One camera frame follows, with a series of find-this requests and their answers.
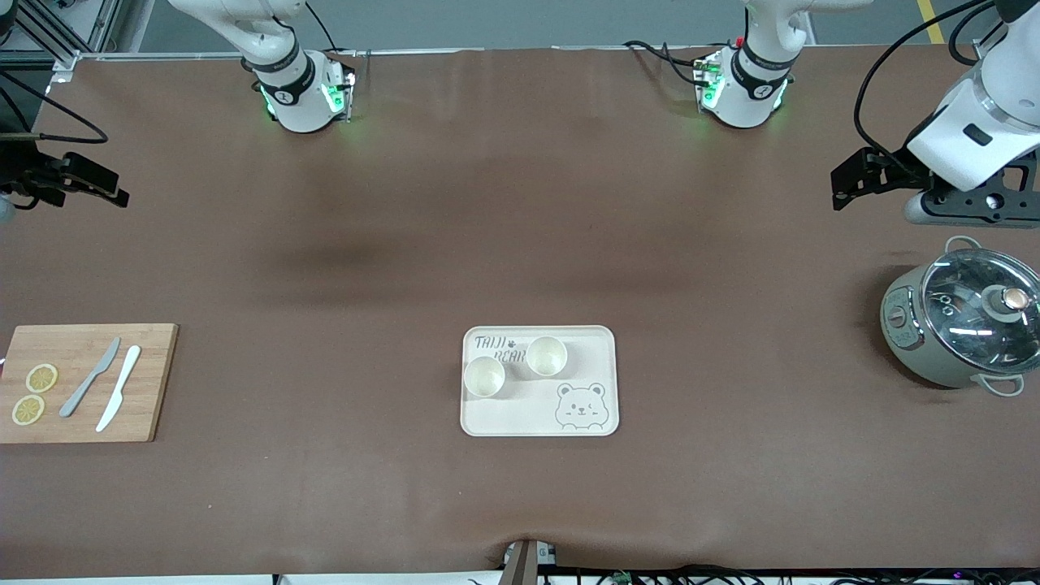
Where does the grey-green cooking pot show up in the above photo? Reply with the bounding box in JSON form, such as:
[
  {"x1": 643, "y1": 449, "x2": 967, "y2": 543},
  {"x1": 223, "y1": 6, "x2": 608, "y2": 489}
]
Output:
[{"x1": 880, "y1": 236, "x2": 1029, "y2": 399}]

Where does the cream paper cup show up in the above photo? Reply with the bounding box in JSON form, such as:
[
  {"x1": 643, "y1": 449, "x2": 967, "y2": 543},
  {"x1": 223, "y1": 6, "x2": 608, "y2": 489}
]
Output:
[
  {"x1": 526, "y1": 336, "x2": 568, "y2": 378},
  {"x1": 463, "y1": 356, "x2": 506, "y2": 399}
]

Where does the brown table mat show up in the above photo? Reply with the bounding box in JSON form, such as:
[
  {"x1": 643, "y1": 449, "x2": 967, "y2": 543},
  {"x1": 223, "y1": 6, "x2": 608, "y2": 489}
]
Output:
[{"x1": 0, "y1": 45, "x2": 1040, "y2": 579}]

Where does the wooden cutting board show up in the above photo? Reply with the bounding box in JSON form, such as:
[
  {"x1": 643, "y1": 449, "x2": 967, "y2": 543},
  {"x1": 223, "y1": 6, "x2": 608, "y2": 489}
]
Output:
[{"x1": 0, "y1": 323, "x2": 179, "y2": 444}]

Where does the black base cable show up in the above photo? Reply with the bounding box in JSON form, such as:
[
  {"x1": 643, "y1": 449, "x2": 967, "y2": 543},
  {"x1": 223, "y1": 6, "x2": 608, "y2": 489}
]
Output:
[{"x1": 622, "y1": 39, "x2": 716, "y2": 86}]

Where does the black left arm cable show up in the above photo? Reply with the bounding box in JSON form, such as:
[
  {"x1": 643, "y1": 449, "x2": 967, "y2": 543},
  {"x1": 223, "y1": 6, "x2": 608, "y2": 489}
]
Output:
[{"x1": 853, "y1": 0, "x2": 1002, "y2": 154}]

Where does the white plastic knife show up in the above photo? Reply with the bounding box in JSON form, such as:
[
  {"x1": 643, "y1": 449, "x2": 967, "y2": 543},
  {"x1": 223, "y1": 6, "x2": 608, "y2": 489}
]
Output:
[{"x1": 95, "y1": 345, "x2": 142, "y2": 433}]

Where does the grey plastic knife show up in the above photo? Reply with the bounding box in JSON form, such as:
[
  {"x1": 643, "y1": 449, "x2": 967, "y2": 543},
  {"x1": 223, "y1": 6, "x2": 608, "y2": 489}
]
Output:
[{"x1": 58, "y1": 337, "x2": 121, "y2": 418}]

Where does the aluminium frame profile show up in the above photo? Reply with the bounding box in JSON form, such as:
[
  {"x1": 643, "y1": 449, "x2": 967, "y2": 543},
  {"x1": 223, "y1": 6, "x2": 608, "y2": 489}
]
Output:
[{"x1": 0, "y1": 0, "x2": 123, "y2": 74}]

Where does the glass pot lid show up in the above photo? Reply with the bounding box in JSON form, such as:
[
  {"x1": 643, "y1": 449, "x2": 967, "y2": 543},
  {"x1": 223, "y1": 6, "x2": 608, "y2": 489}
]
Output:
[{"x1": 921, "y1": 248, "x2": 1040, "y2": 375}]

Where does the green-lit arm base box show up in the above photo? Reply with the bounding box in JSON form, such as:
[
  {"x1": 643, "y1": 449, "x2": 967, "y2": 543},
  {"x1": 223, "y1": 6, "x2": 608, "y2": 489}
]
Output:
[
  {"x1": 321, "y1": 53, "x2": 358, "y2": 124},
  {"x1": 693, "y1": 47, "x2": 726, "y2": 111}
]

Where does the white bear print tray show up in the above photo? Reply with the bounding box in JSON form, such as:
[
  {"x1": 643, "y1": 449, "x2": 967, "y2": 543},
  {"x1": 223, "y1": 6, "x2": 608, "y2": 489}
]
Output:
[{"x1": 461, "y1": 325, "x2": 620, "y2": 438}]

